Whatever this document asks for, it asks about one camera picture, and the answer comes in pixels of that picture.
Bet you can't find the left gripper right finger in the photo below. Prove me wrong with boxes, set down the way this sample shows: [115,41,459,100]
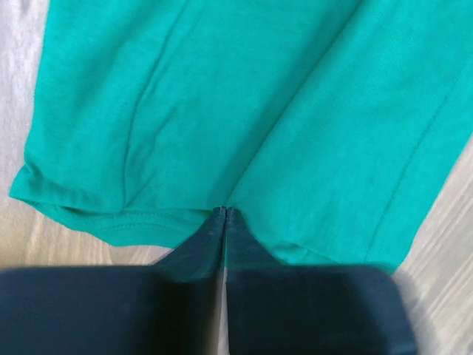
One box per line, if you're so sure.
[225,209,419,355]

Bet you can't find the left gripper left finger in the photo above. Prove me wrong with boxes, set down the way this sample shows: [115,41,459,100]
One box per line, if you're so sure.
[1,207,226,354]

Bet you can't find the green t shirt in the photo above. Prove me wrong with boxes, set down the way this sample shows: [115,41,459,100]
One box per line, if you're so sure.
[10,1,472,271]

